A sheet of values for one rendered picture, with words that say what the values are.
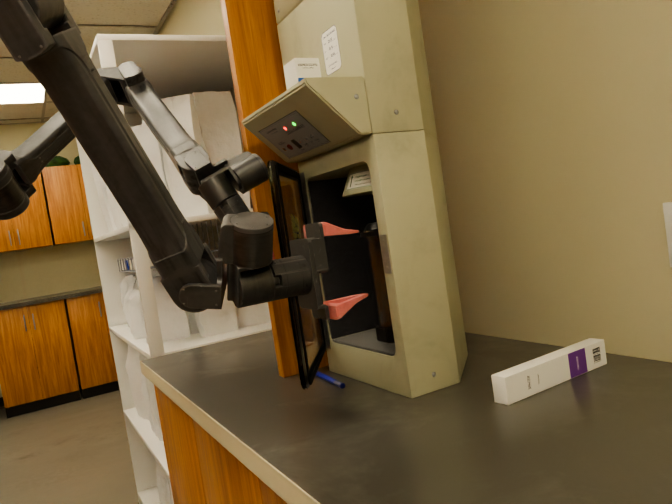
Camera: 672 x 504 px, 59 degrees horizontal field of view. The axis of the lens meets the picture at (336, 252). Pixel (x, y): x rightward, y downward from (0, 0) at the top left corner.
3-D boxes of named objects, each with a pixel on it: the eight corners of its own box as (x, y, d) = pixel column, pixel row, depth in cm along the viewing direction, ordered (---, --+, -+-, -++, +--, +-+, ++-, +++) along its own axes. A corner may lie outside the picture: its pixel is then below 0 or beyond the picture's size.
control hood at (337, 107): (297, 162, 131) (290, 117, 131) (373, 133, 103) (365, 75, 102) (248, 167, 126) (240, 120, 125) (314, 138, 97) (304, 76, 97)
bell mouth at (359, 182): (397, 191, 132) (393, 166, 132) (447, 180, 117) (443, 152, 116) (327, 200, 124) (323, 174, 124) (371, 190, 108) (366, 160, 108)
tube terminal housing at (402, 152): (418, 345, 145) (372, 28, 141) (516, 364, 117) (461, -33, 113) (328, 370, 134) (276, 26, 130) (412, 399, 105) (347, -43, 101)
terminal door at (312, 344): (325, 350, 132) (298, 171, 130) (306, 391, 102) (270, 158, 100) (322, 351, 132) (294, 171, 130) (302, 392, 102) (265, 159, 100)
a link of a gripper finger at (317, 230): (366, 215, 87) (309, 223, 83) (373, 263, 88) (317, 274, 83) (344, 218, 93) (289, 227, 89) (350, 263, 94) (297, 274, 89)
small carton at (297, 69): (311, 97, 113) (306, 66, 113) (323, 90, 109) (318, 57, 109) (287, 98, 111) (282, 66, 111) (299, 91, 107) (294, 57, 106)
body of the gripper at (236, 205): (230, 249, 115) (209, 217, 115) (273, 219, 114) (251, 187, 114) (221, 251, 108) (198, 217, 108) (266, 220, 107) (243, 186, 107)
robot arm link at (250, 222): (189, 275, 86) (179, 308, 79) (186, 202, 81) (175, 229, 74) (272, 279, 88) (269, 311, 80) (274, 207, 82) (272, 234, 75)
